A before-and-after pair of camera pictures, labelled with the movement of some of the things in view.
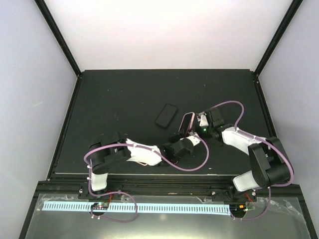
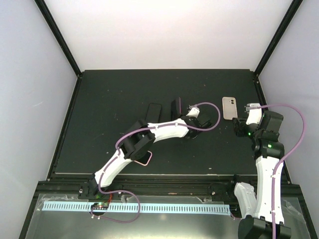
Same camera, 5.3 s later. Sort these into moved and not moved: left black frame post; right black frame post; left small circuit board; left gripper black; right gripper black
Moved: left gripper black; right gripper black
Not moved: right black frame post; left black frame post; left small circuit board
